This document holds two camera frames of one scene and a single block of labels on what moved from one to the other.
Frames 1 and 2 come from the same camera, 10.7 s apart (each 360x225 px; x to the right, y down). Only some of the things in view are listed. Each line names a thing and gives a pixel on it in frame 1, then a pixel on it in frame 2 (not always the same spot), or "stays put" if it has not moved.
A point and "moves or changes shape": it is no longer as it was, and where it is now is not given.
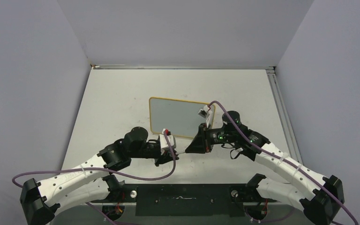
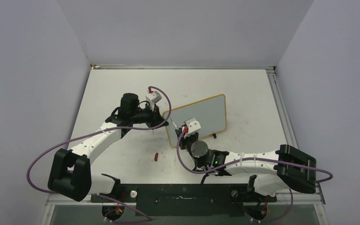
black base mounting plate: [188, 199] stays put
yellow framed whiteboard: [180, 117] moves or changes shape
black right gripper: [199, 145] → [183, 140]
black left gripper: [162, 159] → [155, 119]
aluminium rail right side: [291, 144] stays put
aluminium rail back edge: [180, 67] stays put
